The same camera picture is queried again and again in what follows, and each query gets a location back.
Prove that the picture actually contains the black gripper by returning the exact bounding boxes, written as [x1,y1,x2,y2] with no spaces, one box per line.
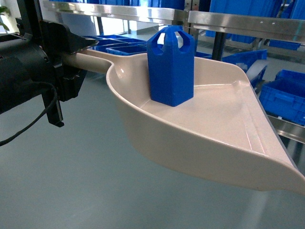
[0,21,98,113]

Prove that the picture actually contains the blue plastic part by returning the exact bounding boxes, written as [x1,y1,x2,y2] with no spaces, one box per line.
[147,26,195,107]

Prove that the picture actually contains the beige plastic dustpan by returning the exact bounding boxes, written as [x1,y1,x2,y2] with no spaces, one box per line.
[62,50,305,194]

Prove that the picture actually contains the black cable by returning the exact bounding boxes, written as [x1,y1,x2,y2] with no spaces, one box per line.
[0,82,59,146]

